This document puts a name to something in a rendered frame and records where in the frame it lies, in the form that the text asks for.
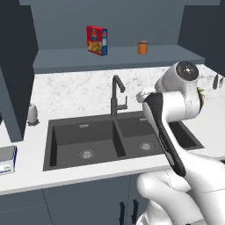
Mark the white digital scale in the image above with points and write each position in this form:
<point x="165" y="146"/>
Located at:
<point x="6" y="159"/>

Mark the grey base cupboard drawers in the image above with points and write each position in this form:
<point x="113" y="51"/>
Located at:
<point x="20" y="208"/>

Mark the dark grey cabinet door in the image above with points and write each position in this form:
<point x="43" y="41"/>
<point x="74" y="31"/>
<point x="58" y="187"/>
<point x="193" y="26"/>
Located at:
<point x="16" y="67"/>
<point x="205" y="29"/>

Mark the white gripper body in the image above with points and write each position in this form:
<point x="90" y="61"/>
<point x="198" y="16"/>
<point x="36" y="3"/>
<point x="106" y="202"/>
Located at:
<point x="144" y="95"/>

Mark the grey base cupboard door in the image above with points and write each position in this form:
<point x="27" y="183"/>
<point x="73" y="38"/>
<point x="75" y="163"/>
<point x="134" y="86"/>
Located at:
<point x="85" y="202"/>
<point x="136" y="187"/>

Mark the dark grey double sink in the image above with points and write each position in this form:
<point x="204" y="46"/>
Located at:
<point x="88" y="143"/>

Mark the dark grey sink tap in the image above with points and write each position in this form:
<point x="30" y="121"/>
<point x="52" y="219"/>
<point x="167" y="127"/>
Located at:
<point x="114" y="99"/>

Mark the green potted plant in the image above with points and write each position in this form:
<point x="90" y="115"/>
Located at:
<point x="201" y="95"/>

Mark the red cereal box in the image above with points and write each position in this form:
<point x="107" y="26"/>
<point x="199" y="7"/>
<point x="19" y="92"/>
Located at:
<point x="95" y="39"/>

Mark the orange jam jar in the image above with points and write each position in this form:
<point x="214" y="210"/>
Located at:
<point x="143" y="47"/>

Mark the dark hanging utensil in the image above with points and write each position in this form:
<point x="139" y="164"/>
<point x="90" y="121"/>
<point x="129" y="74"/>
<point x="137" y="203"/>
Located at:
<point x="215" y="82"/>
<point x="222" y="82"/>

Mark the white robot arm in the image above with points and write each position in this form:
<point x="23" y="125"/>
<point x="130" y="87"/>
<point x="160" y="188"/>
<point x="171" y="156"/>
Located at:
<point x="202" y="187"/>

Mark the dark grey wall cabinet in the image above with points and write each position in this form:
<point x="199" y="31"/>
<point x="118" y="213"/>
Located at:
<point x="117" y="26"/>

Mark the grey soap dispenser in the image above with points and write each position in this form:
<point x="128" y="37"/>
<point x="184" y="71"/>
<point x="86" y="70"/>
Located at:
<point x="32" y="114"/>

